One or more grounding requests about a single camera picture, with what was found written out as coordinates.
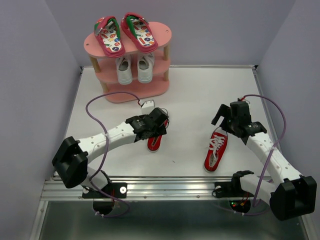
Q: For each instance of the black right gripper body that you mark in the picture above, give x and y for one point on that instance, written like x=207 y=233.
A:
x=228 y=123

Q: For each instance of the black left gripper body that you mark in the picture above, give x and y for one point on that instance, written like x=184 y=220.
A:
x=158 y=131

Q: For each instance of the red sneaker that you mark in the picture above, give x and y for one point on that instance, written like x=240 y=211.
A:
x=154 y=143
x=216 y=148

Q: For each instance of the white sneaker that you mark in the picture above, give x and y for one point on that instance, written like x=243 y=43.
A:
x=123 y=69
x=145 y=64

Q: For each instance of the pink patterned sandal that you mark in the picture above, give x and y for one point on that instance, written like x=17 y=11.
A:
x=108 y=35
x=138 y=30

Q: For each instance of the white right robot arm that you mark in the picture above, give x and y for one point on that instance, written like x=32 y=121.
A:
x=290 y=194

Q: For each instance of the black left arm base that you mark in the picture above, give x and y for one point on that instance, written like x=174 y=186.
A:
x=109 y=202

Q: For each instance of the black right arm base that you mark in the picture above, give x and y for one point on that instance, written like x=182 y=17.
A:
x=239 y=201

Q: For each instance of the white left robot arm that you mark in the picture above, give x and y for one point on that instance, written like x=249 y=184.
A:
x=72 y=158

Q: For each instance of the pink three-tier shoe shelf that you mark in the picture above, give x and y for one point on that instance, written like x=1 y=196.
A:
x=106 y=71

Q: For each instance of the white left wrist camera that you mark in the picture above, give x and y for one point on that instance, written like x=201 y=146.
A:
x=146 y=106

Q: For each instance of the aluminium front mounting rail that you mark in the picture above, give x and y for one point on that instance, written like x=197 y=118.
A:
x=143 y=189

